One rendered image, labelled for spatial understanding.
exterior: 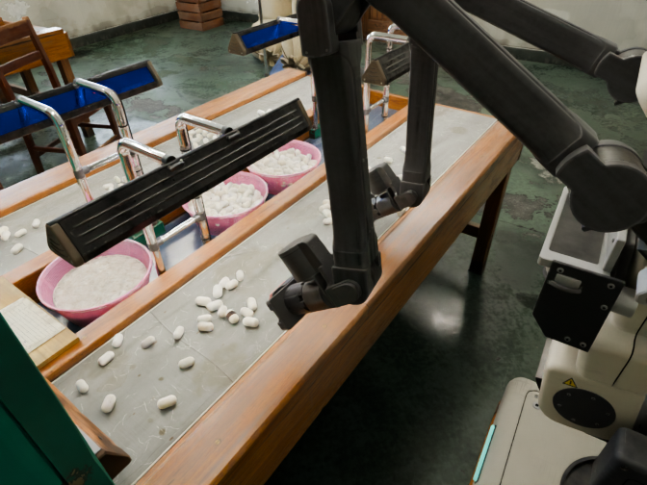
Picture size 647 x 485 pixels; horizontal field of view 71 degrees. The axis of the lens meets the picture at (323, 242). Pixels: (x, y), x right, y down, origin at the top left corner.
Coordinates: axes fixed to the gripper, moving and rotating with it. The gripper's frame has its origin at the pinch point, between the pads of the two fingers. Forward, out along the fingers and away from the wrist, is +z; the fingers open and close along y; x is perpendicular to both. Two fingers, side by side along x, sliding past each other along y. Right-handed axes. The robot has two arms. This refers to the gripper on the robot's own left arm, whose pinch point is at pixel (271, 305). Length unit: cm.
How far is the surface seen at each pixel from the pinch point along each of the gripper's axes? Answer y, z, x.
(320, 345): -3.6, -0.7, 13.1
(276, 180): -51, 41, -20
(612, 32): -491, 38, 37
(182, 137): -14.4, 15.0, -39.3
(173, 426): 25.0, 10.0, 7.1
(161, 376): 19.4, 18.1, 0.3
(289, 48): -271, 200, -107
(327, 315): -11.4, 2.1, 10.8
